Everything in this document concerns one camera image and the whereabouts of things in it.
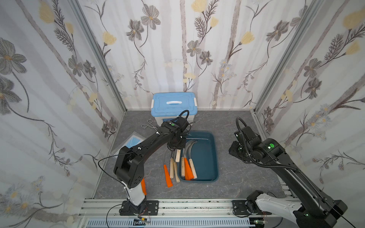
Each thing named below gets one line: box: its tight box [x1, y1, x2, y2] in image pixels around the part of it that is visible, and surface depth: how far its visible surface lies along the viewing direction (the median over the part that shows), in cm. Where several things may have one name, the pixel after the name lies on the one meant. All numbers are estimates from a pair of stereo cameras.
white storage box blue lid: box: [150, 91, 199, 126], surface depth 103 cm
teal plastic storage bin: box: [180, 130, 220, 183], surface depth 93 cm
